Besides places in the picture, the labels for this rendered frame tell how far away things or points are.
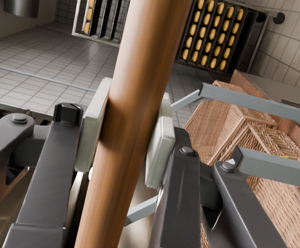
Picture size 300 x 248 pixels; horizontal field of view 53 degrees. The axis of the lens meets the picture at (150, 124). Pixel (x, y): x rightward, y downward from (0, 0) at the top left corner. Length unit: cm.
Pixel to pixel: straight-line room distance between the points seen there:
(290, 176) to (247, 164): 10
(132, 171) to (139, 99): 5
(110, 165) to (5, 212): 106
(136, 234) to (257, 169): 70
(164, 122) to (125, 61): 4
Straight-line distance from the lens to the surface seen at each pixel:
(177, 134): 16
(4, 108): 197
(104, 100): 16
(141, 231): 124
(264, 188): 127
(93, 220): 20
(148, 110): 16
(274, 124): 128
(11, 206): 124
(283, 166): 66
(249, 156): 62
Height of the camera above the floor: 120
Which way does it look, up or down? 6 degrees down
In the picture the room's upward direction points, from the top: 76 degrees counter-clockwise
